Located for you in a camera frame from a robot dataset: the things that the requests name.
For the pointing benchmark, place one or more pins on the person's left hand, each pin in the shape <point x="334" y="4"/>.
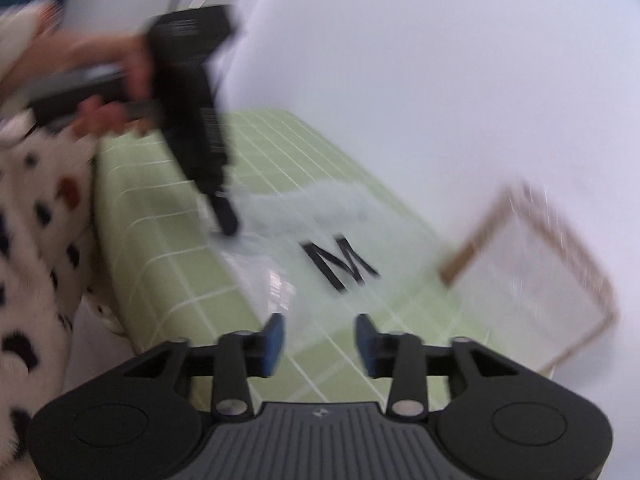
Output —
<point x="135" y="60"/>

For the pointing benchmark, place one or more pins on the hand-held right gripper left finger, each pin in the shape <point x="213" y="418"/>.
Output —
<point x="276" y="345"/>

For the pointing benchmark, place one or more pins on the cardboard box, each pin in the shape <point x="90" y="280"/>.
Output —
<point x="475" y="245"/>

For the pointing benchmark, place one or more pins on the translucent plastic shopping bag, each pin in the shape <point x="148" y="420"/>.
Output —
<point x="300" y="210"/>

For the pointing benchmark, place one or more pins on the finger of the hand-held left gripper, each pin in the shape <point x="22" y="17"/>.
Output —
<point x="225" y="215"/>

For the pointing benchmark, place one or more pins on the spotted fleece garment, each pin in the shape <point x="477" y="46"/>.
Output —
<point x="30" y="260"/>

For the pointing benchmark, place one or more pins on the person's left forearm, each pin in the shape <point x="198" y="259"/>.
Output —
<point x="40" y="55"/>

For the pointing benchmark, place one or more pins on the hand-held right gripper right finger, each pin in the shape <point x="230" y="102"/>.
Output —
<point x="361" y="347"/>

